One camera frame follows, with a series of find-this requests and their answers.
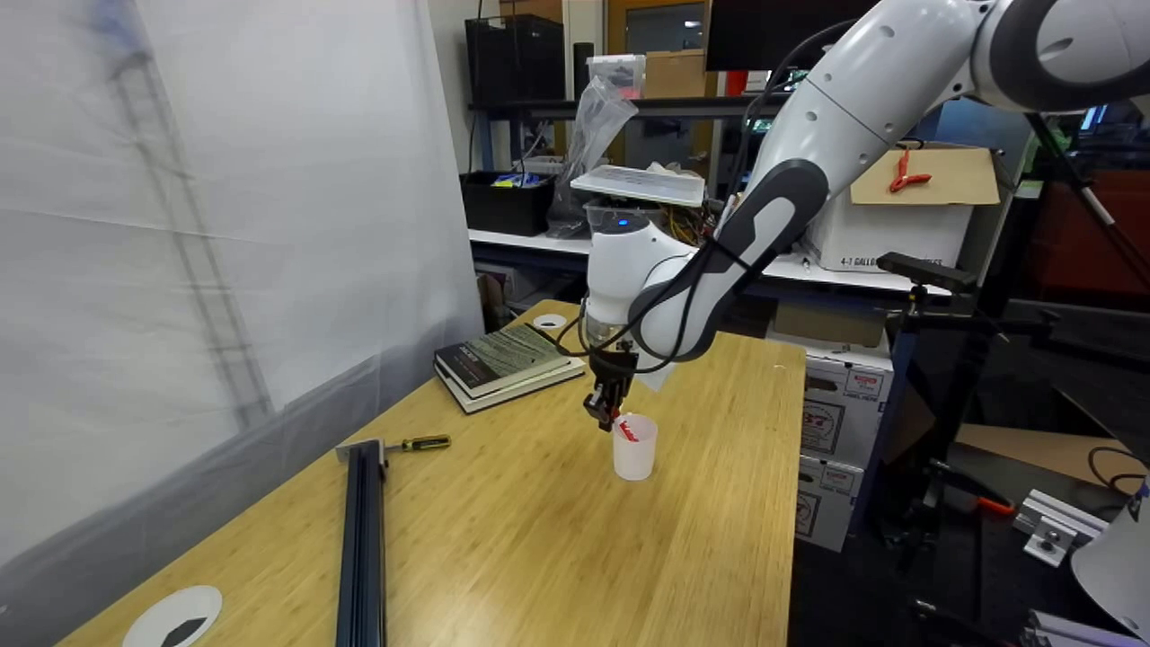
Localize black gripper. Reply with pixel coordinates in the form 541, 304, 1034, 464
578, 339, 643, 435

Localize translucent white plastic cup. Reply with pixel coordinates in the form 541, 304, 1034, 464
609, 412, 662, 484

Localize white thick book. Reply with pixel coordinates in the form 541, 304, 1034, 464
433, 352, 590, 415

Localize green and black book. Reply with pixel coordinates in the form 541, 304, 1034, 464
432, 318, 576, 395

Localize white counter shelf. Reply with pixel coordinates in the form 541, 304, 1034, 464
467, 226, 952, 299

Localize clear plastic bin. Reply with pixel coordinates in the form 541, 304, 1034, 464
582, 197, 676, 239

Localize white flat tray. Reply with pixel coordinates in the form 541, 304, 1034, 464
567, 160, 711, 212

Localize black storage bin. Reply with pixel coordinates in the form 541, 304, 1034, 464
461, 167, 558, 237

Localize white printed carton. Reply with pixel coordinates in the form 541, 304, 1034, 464
796, 341, 897, 469
795, 454, 870, 558

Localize clear plastic bag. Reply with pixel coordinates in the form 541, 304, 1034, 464
551, 49, 648, 237

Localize black upper shelf board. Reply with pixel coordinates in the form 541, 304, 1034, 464
471, 88, 795, 124

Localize white printer box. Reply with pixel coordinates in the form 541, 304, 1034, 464
802, 189, 972, 272

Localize brown cardboard box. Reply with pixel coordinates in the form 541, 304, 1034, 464
639, 48, 722, 104

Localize black stand with flat head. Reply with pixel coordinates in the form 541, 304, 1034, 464
878, 249, 1021, 481

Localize black box on shelf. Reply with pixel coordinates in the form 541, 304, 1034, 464
464, 14, 567, 107

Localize red clamp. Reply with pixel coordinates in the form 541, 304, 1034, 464
886, 149, 933, 197

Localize black monitor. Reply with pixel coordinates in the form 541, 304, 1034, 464
699, 0, 884, 70

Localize brown cardboard sheet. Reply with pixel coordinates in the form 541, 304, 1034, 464
845, 145, 1003, 207

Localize white fabric screen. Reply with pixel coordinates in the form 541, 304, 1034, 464
0, 0, 489, 647

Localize flat cardboard floor sheet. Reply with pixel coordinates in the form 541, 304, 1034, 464
952, 421, 1150, 494

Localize blue panel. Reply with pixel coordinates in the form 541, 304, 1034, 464
919, 97, 1055, 185

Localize large white table grommet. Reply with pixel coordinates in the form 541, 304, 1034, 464
118, 583, 226, 647

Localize dark red cabinet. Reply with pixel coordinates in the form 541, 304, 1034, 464
1034, 164, 1150, 304

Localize white round disc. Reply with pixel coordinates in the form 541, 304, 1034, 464
1072, 498, 1150, 641

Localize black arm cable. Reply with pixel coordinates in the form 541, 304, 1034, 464
551, 20, 840, 363

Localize tangled coloured wires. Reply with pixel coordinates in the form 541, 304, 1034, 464
676, 192, 735, 249

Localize long black metal rail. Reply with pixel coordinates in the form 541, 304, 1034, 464
334, 438, 391, 647

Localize red handled tool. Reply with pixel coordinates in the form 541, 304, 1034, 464
946, 481, 1021, 522

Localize aluminium bracket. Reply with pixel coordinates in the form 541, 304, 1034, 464
1014, 484, 1110, 572

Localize black floor cable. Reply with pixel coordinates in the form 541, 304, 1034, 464
1084, 443, 1150, 494

